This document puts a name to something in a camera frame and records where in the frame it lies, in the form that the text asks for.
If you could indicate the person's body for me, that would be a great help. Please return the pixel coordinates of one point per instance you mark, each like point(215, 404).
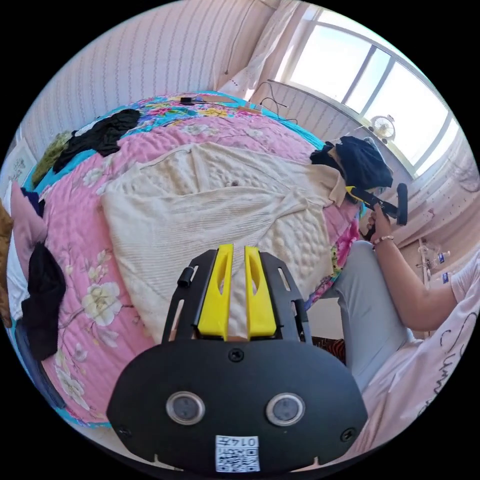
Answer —
point(375, 318)

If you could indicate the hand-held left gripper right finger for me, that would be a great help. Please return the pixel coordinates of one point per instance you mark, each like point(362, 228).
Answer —
point(262, 303)

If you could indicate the person's right hand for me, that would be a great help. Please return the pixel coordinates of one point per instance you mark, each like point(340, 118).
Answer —
point(380, 227)

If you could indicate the bed with pink floral quilt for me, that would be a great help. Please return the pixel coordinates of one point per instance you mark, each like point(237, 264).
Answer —
point(86, 262)

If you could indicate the small white fan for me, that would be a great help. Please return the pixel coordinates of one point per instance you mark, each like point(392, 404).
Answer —
point(383, 128)

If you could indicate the person's right forearm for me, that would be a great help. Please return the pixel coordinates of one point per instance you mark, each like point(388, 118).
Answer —
point(408, 281)

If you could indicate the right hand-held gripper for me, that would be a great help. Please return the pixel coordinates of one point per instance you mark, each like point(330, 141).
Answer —
point(378, 205)

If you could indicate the beige v-neck knit jacket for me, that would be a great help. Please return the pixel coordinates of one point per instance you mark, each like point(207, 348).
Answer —
point(210, 210)

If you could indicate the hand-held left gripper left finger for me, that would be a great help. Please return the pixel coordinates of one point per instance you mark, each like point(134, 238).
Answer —
point(214, 300)

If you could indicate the pink lace curtain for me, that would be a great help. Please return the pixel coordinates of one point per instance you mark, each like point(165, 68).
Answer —
point(442, 198)
point(262, 48)

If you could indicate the pile of clothes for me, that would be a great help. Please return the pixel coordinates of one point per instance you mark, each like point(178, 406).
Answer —
point(43, 296)
point(363, 161)
point(101, 137)

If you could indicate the window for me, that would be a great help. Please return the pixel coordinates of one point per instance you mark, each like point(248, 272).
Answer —
point(360, 71)

